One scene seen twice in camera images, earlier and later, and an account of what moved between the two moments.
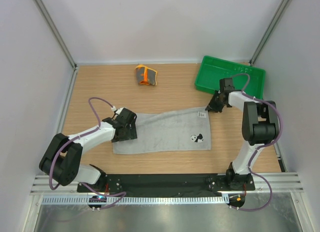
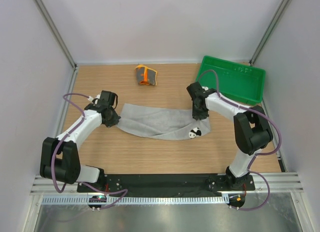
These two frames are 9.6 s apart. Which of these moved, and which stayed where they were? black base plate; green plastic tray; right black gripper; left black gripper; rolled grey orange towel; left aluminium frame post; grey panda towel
Moved: right black gripper; left black gripper; grey panda towel
Stayed: left aluminium frame post; black base plate; green plastic tray; rolled grey orange towel
